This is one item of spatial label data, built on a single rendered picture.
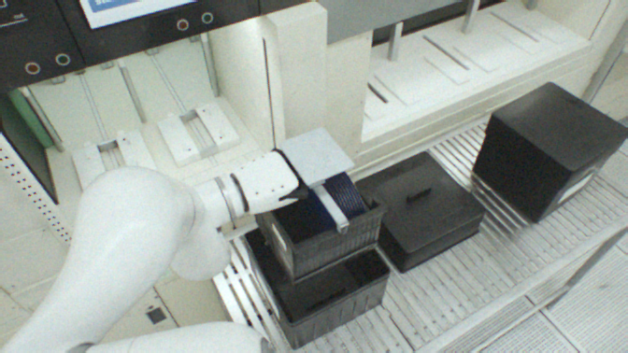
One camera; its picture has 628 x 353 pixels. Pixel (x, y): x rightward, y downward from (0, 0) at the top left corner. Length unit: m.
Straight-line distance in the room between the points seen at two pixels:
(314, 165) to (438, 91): 0.96
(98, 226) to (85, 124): 1.32
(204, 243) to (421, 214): 0.77
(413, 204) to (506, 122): 0.36
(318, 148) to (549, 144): 0.75
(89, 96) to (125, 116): 0.20
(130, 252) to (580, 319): 2.14
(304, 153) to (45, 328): 0.56
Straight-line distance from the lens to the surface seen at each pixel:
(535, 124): 1.43
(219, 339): 0.35
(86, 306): 0.38
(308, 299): 1.23
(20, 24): 0.88
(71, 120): 1.73
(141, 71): 1.85
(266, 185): 0.78
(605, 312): 2.42
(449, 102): 1.65
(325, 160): 0.81
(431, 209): 1.30
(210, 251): 0.67
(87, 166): 1.49
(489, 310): 1.30
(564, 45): 2.13
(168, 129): 1.51
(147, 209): 0.39
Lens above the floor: 1.88
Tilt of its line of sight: 50 degrees down
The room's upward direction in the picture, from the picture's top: straight up
